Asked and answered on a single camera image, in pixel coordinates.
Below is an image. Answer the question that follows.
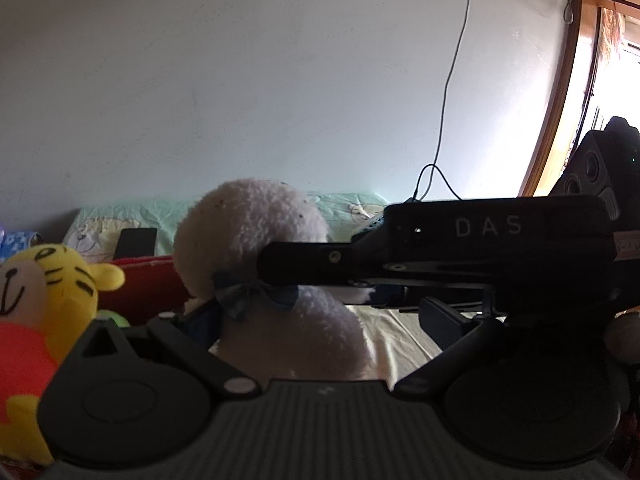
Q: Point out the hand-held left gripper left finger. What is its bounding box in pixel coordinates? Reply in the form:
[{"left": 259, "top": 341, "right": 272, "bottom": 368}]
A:
[{"left": 80, "top": 302, "right": 263, "bottom": 401}]

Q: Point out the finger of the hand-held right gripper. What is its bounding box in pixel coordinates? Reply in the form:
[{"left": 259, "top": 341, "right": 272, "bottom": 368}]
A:
[
  {"left": 371, "top": 285, "right": 502, "bottom": 318},
  {"left": 256, "top": 241, "right": 362, "bottom": 287}
]

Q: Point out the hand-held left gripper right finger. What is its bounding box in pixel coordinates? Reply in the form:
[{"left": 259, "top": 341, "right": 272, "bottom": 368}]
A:
[{"left": 392, "top": 296, "right": 507, "bottom": 401}]

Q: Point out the white plush toy with bow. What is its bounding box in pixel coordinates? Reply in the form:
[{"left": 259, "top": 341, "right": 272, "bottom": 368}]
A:
[{"left": 172, "top": 177, "right": 377, "bottom": 382}]

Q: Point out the red cardboard box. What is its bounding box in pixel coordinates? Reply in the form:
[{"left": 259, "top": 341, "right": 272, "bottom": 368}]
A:
[{"left": 97, "top": 255, "right": 198, "bottom": 329}]

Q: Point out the person's right hand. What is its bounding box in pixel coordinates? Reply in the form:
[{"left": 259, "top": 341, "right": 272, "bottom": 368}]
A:
[{"left": 602, "top": 306, "right": 640, "bottom": 363}]

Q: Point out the pale bed sheet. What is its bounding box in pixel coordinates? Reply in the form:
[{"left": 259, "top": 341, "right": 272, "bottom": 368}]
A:
[{"left": 207, "top": 302, "right": 444, "bottom": 384}]

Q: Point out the black phone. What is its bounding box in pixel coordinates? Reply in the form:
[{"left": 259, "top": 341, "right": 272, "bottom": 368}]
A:
[{"left": 113, "top": 227, "right": 159, "bottom": 262}]

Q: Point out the green printed pillow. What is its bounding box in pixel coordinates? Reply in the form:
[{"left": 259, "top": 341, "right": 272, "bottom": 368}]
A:
[{"left": 62, "top": 191, "right": 391, "bottom": 264}]

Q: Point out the yellow tiger plush toy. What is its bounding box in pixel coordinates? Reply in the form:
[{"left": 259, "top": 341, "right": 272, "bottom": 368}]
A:
[{"left": 0, "top": 243, "right": 126, "bottom": 467}]

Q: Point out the blue patterned cloth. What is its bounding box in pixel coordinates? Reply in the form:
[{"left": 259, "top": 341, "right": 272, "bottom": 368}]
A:
[{"left": 0, "top": 230, "right": 44, "bottom": 264}]

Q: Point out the wooden door frame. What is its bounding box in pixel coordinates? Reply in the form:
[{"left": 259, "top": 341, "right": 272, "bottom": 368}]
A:
[{"left": 519, "top": 0, "right": 640, "bottom": 199}]

